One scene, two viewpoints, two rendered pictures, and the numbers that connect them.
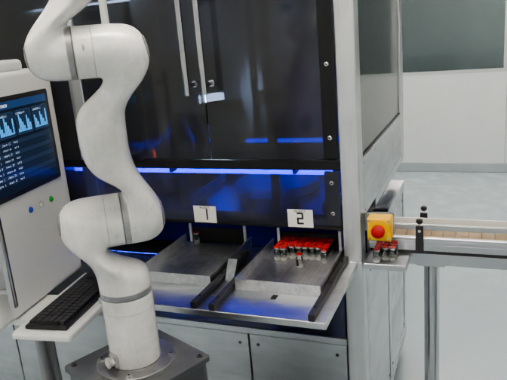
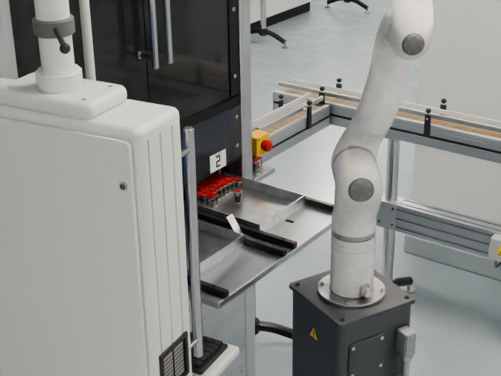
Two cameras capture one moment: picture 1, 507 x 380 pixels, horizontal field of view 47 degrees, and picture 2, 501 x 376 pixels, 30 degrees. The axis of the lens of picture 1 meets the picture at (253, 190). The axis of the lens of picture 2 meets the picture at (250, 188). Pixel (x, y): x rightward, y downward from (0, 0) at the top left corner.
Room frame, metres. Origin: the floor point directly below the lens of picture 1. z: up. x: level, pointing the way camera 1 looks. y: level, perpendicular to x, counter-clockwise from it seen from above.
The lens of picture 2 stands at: (1.00, 2.57, 2.21)
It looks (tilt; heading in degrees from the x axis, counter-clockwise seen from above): 25 degrees down; 284
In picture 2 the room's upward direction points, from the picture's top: 1 degrees counter-clockwise
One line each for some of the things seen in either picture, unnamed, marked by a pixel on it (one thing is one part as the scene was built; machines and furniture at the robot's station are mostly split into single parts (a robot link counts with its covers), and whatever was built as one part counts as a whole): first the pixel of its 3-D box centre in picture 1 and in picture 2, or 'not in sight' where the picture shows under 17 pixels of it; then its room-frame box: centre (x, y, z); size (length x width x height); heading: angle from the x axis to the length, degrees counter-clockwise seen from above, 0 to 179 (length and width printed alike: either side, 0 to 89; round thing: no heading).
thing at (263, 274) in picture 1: (294, 264); (240, 201); (1.69, -0.11, 0.90); 0.34 x 0.26 x 0.04; 157
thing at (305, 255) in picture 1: (302, 252); (219, 192); (1.77, -0.14, 0.91); 0.18 x 0.02 x 0.05; 67
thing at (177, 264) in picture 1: (197, 257); (173, 241); (1.82, 0.21, 0.90); 0.34 x 0.26 x 0.04; 157
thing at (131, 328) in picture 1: (131, 326); (352, 262); (1.27, 0.32, 0.95); 0.19 x 0.19 x 0.18
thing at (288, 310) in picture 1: (236, 277); (226, 233); (1.69, 0.08, 0.87); 0.70 x 0.48 x 0.02; 67
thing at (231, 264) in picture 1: (224, 277); (247, 230); (1.61, 0.11, 0.91); 0.14 x 0.03 x 0.06; 157
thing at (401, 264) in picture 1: (388, 258); (249, 171); (1.74, -0.41, 0.87); 0.14 x 0.13 x 0.02; 157
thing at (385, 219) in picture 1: (380, 226); (255, 142); (1.70, -0.38, 0.99); 0.08 x 0.07 x 0.07; 157
